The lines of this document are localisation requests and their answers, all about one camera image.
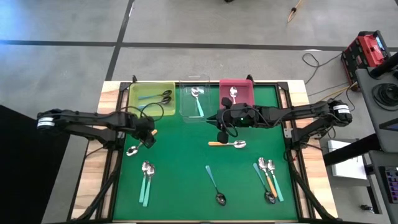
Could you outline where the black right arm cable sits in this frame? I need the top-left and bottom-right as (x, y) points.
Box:
(218, 122), (239, 138)

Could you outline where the grey cart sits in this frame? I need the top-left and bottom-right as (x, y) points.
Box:
(355, 51), (398, 154)

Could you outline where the yellow-tipped floor tool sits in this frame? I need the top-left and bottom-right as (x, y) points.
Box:
(287, 0), (304, 24)

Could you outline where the yellow floor cable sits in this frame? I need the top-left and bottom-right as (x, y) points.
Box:
(317, 83), (358, 103)

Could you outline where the black flat bar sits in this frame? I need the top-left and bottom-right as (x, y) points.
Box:
(322, 133), (376, 167)

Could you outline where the keyboard with coloured keys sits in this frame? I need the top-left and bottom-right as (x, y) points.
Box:
(379, 166), (398, 203)

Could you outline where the teal-handled silver spoon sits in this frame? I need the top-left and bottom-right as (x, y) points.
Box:
(267, 159), (285, 203)
(139, 160), (150, 203)
(142, 164), (156, 208)
(190, 86), (205, 118)

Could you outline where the black floor mat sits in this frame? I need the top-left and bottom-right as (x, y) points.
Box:
(0, 104), (71, 224)

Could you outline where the orange-handled silver spoon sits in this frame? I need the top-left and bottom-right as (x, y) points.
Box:
(229, 86), (239, 105)
(258, 156), (279, 199)
(208, 139), (248, 149)
(126, 129), (159, 157)

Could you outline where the red power box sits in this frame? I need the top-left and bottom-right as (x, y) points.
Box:
(340, 30), (393, 91)

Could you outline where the clear plastic bin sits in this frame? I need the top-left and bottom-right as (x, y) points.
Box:
(178, 74), (211, 123)

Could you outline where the green table mat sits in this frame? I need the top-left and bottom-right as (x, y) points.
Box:
(113, 83), (300, 222)

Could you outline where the black cable coil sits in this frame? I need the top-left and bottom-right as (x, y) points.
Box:
(371, 82), (398, 108)

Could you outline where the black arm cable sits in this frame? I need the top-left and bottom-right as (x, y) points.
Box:
(119, 102), (165, 123)
(218, 122), (239, 138)

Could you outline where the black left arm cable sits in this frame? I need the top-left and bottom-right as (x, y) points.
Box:
(119, 102), (165, 123)

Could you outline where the white box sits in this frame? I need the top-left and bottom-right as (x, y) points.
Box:
(327, 139), (368, 181)

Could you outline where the black table frame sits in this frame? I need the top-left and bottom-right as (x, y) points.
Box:
(70, 74), (338, 224)

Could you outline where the black tube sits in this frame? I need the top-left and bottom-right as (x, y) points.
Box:
(369, 51), (398, 79)

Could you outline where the pink plastic bin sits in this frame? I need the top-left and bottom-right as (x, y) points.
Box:
(219, 78), (256, 110)

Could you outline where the yellow plastic bin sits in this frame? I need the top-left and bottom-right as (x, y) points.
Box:
(128, 81), (177, 118)

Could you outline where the blue-handled dark spoon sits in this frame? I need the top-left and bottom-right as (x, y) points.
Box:
(205, 164), (227, 207)
(252, 162), (277, 205)
(138, 89), (174, 101)
(138, 96), (172, 110)

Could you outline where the black tablet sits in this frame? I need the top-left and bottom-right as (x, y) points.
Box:
(386, 117), (398, 132)

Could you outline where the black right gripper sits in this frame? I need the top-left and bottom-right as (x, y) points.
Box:
(206, 97), (254, 144)

